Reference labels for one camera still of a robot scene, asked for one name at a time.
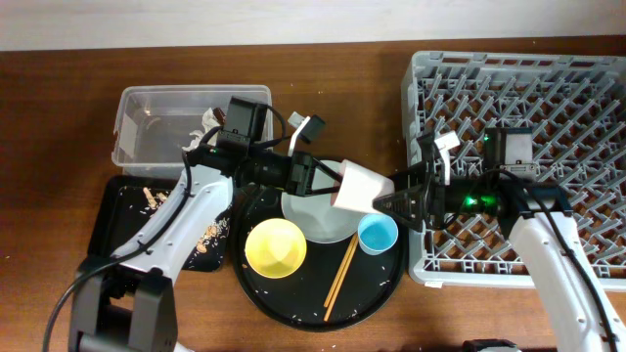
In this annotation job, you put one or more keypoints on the blue cup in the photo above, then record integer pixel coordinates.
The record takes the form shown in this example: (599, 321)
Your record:
(377, 233)

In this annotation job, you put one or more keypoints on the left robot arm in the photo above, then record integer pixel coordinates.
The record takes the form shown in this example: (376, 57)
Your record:
(126, 302)

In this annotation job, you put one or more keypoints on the yellow bowl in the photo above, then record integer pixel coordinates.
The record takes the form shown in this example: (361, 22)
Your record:
(275, 248)

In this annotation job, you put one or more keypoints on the pink cup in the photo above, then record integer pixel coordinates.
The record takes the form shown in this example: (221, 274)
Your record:
(359, 188)

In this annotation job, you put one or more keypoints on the round black tray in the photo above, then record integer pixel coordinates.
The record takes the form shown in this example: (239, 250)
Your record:
(298, 300)

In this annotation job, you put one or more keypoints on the wooden chopstick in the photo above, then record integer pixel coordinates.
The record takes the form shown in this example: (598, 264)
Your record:
(339, 271)
(329, 310)

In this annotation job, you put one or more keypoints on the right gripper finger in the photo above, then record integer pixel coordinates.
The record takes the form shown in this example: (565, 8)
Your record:
(407, 209)
(413, 179)

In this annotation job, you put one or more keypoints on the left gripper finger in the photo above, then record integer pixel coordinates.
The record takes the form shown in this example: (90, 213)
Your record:
(330, 168)
(324, 191)

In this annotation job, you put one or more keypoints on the black rectangular tray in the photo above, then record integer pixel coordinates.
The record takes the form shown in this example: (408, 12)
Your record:
(120, 217)

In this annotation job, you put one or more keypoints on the white tissue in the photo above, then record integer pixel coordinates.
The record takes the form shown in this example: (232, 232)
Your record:
(208, 122)

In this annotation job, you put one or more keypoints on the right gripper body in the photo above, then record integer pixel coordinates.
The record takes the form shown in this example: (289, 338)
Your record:
(439, 196)

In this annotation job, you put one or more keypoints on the clear plastic bin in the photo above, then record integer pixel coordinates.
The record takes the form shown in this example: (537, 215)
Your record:
(153, 123)

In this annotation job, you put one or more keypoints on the grey plate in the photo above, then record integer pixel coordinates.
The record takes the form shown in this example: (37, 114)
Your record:
(318, 220)

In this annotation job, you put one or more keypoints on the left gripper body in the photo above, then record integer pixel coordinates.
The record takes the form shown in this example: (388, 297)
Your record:
(297, 169)

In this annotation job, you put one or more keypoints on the brown snack wrapper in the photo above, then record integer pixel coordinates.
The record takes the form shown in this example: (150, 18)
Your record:
(219, 115)

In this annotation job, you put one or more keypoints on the grey dishwasher rack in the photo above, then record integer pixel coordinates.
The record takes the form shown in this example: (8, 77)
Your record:
(575, 108)

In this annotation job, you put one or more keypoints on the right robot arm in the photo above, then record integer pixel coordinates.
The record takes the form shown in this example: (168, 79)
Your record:
(535, 218)

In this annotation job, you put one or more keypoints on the food scraps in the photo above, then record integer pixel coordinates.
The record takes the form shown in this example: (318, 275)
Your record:
(218, 229)

